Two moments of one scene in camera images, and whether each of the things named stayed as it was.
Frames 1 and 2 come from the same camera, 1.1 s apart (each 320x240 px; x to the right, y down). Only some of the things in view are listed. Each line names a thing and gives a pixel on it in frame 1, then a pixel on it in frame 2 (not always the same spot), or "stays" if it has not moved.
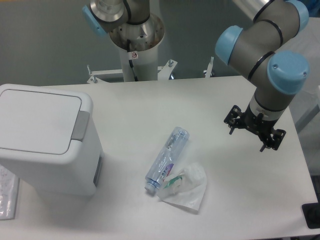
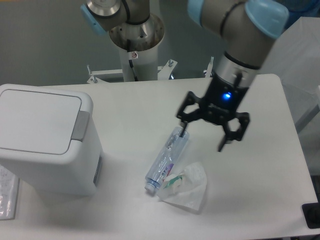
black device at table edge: [311, 213] stays
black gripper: [262, 127] -> [222, 100]
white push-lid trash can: [50, 143] stays
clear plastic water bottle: [166, 158] stays
